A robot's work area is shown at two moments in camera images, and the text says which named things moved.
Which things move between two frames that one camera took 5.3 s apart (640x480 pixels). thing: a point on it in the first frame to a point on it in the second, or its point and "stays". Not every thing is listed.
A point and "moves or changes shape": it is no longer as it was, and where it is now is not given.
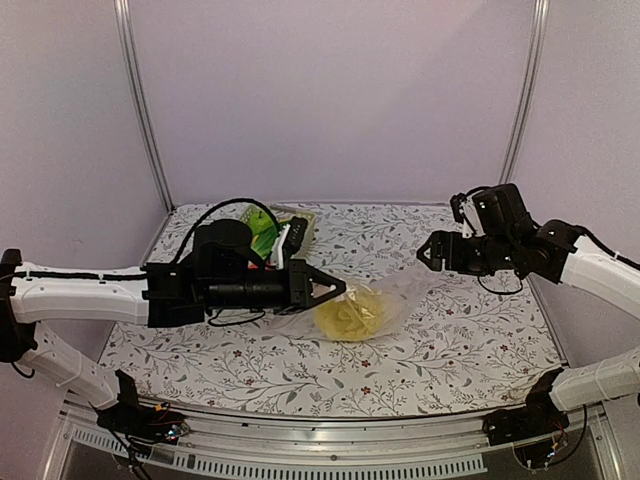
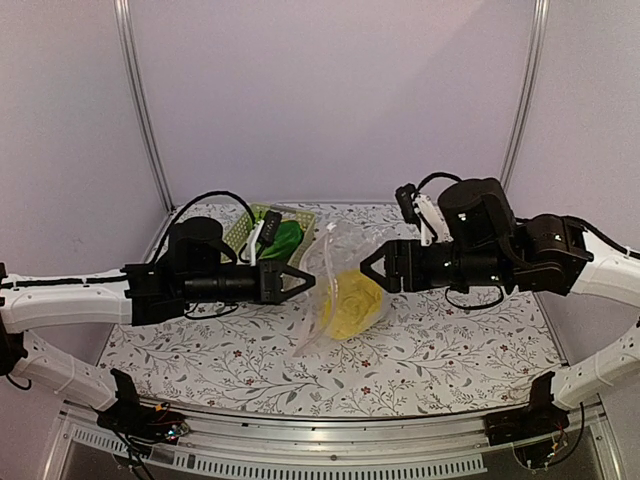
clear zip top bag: (368, 308) moves or changes shape
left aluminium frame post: (126, 43) stays
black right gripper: (438, 240) to (397, 251)
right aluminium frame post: (538, 27) stays
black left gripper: (299, 275) to (269, 281)
